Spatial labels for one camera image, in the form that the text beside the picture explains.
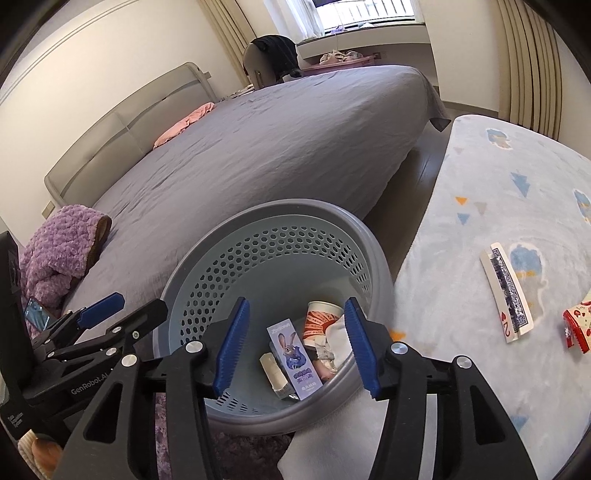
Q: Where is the white sheer curtain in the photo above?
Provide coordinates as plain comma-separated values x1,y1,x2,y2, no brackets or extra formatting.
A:
277,0,326,40

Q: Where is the light blue printed blanket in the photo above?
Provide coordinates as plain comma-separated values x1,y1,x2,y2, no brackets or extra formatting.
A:
277,114,591,480

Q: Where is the window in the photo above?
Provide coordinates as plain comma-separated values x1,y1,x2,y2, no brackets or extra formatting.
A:
311,0,416,28

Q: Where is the small dark screen device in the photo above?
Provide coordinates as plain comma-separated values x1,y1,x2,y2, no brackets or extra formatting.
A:
24,296,60,330

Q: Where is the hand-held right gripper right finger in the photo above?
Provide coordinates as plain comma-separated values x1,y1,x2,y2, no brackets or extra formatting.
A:
344,296,539,480

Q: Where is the small beige packet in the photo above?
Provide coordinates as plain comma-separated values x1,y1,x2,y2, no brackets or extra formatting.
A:
259,353,296,400

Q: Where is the red beige snack wrapper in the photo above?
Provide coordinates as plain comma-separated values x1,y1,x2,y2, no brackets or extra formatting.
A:
562,290,591,355

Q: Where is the pink cloth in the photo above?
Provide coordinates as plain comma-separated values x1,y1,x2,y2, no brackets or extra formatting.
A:
153,102,217,148

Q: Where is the playing card box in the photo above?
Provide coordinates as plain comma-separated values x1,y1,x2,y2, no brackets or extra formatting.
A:
479,242,536,344

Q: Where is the grey perforated plastic basket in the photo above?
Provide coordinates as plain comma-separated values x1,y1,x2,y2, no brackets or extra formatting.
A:
152,198,395,437

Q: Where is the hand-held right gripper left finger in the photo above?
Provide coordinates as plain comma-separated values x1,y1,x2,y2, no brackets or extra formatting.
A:
60,296,251,480

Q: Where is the red patterned paper cup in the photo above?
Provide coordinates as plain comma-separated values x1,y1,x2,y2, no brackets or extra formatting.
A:
302,301,345,342

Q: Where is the beige curtain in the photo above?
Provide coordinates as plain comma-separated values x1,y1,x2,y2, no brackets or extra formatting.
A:
198,0,264,88
496,0,564,139

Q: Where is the white paper wrapper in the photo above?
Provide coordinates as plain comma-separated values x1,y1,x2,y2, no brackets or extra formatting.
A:
314,344,340,381

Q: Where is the purple fluffy blanket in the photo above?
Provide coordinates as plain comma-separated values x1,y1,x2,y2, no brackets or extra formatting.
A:
18,204,113,310

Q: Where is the black clothing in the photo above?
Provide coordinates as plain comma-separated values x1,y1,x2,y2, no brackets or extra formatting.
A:
252,34,303,81

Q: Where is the grey padded headboard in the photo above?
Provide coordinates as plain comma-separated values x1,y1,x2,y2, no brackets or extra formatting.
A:
44,62,218,210

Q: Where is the purple cardboard box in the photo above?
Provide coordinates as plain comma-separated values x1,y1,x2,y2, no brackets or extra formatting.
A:
267,318,325,402

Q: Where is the brown chair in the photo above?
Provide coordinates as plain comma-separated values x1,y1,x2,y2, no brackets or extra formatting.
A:
244,41,278,90

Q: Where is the purple shaggy rug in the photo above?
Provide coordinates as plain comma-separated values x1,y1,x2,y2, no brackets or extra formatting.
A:
154,392,296,480

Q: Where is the person's left hand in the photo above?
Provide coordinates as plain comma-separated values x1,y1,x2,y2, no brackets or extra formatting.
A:
16,429,65,480

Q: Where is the grey bed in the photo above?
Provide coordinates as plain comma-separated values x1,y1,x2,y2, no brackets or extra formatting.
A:
60,65,451,324

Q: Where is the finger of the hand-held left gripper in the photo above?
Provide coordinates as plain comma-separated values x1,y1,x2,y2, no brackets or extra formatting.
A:
30,292,125,352
46,299,169,365

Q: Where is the pink plastic bin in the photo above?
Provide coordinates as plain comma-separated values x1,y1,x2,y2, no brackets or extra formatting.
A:
300,54,377,77

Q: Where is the white tissue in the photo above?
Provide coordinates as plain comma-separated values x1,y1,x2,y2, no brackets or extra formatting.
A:
323,318,358,370

